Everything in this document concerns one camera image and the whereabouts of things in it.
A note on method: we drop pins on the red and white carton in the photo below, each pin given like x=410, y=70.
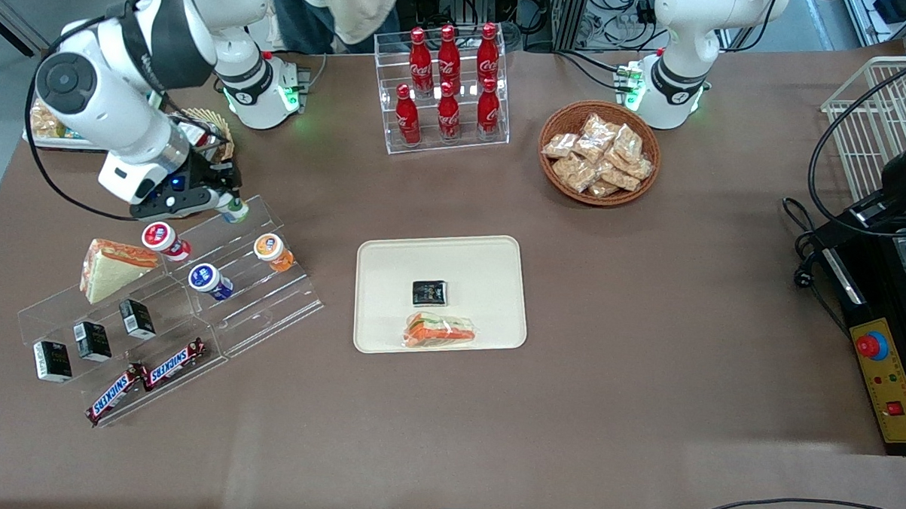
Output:
x=197, y=135

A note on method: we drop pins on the round brown wicker basket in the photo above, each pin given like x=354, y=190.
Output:
x=556, y=119

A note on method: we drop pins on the blue lid gum bottle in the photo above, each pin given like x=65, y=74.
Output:
x=207, y=279

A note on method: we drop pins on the flat wrapped sandwich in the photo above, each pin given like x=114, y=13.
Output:
x=439, y=332

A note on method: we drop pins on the red lid gum bottle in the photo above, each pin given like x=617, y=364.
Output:
x=161, y=238

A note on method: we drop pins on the aluminium frame post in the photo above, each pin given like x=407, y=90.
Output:
x=570, y=17

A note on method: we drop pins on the person in blue jeans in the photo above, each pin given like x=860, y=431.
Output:
x=310, y=16

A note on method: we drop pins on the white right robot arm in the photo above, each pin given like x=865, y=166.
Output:
x=135, y=85

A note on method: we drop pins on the oval light wicker basket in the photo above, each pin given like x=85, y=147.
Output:
x=216, y=122

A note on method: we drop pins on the black control box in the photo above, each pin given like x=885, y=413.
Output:
x=886, y=375

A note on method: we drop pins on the red rocker switch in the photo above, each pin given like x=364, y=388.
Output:
x=895, y=409

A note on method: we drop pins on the flat black packet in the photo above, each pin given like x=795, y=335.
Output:
x=430, y=292

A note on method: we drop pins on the cream plastic tray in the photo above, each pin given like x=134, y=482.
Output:
x=482, y=270

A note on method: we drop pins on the left arm base connector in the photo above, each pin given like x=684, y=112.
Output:
x=629, y=83

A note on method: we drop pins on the clear acrylic bottle rack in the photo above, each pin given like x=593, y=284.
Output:
x=464, y=146

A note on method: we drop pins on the red emergency stop button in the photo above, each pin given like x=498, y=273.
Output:
x=871, y=346

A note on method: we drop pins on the white rectangular snack bin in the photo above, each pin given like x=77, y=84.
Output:
x=65, y=144

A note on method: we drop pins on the small black box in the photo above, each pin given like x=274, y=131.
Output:
x=136, y=319
x=92, y=341
x=52, y=361

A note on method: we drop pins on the clear bag of crackers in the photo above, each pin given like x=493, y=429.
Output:
x=629, y=144
x=641, y=168
x=574, y=172
x=560, y=145
x=600, y=128
x=591, y=150
x=621, y=177
x=604, y=188

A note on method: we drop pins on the red cola bottle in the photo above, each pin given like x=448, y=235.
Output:
x=420, y=61
x=489, y=111
x=407, y=117
x=449, y=55
x=449, y=115
x=488, y=54

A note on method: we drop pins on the snickers bar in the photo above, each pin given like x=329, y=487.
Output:
x=174, y=364
x=115, y=393

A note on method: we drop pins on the green lid gum bottle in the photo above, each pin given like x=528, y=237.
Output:
x=237, y=213

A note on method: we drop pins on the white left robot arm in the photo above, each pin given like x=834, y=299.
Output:
x=686, y=59

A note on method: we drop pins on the right arm base connector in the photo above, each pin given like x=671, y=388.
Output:
x=297, y=87

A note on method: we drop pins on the triangular wrapped sandwich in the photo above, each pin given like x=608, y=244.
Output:
x=113, y=269

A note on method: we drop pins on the orange lid gum bottle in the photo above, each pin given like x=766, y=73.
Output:
x=271, y=248

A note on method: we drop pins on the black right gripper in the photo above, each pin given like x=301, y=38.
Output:
x=203, y=172

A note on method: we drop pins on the bag of fried snacks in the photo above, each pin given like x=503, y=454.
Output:
x=47, y=122

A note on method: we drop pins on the clear acrylic snack stand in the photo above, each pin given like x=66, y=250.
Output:
x=66, y=316

